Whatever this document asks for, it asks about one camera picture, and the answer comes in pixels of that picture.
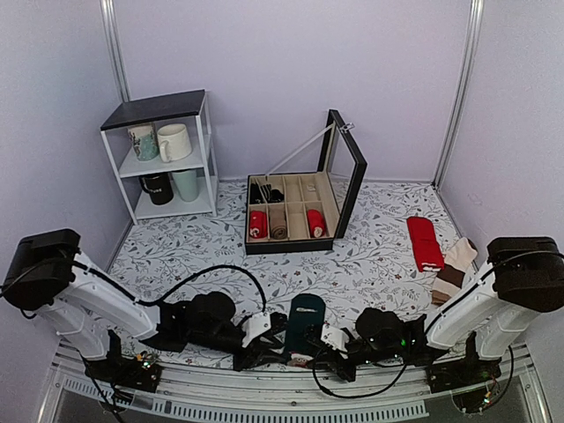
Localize black socks in box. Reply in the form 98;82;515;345
249;176;285;204

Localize patterned teal mug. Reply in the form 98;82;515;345
128;123;160;162

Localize black mug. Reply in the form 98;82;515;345
138;173;174;205

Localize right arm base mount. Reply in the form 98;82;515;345
426;331;515;415

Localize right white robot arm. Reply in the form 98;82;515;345
307;237;563;390

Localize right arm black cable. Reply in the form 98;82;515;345
310;250;564;400

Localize rolled red sock right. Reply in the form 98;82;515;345
307;209;326;239

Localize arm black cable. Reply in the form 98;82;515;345
0;259;267;318
310;250;564;400

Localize pale green tumbler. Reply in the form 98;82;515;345
172;169;199;203

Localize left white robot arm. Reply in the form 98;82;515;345
1;229;287;382

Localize rolled red sock left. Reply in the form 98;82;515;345
249;210;268;240

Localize dark green sock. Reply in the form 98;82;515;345
284;293;325;367

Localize floral tablecloth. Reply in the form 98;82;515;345
109;182;459;328

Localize black compartment storage box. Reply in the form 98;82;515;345
244;109;367;255

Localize red folded sock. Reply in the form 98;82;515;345
406;217;445;272

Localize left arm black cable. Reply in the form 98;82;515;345
0;259;267;318

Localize rolled red sock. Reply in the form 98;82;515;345
307;209;326;239
249;210;268;240

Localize white ceramic mug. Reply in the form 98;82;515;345
157;123;192;163

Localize aluminium front rail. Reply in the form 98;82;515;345
34;342;556;422

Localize rolled tan sock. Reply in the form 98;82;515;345
269;209;287;241

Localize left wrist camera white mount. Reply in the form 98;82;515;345
241;312;271;348

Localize beige and brown sock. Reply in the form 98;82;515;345
431;237;478;306

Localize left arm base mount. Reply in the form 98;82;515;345
85;330;162;393

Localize white shelf with black top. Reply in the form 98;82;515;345
100;89;219;225

